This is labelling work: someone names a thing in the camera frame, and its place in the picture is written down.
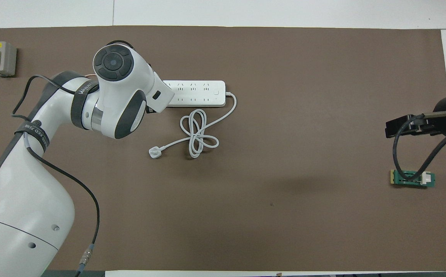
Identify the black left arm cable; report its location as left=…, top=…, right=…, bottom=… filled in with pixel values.
left=12, top=75, right=100, bottom=277

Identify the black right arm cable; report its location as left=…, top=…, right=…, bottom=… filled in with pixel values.
left=393, top=114, right=446, bottom=181

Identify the brown table mat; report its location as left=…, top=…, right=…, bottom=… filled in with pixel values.
left=0, top=25, right=446, bottom=272

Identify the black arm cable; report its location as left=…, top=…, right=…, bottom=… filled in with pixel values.
left=393, top=114, right=446, bottom=181
left=12, top=75, right=100, bottom=277

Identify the green circuit board module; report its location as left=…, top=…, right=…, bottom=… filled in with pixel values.
left=390, top=169, right=436, bottom=189

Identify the white power strip cord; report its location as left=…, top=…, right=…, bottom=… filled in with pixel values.
left=148, top=92, right=237, bottom=159

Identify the white power strip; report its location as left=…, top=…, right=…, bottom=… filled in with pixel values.
left=161, top=80, right=226, bottom=108

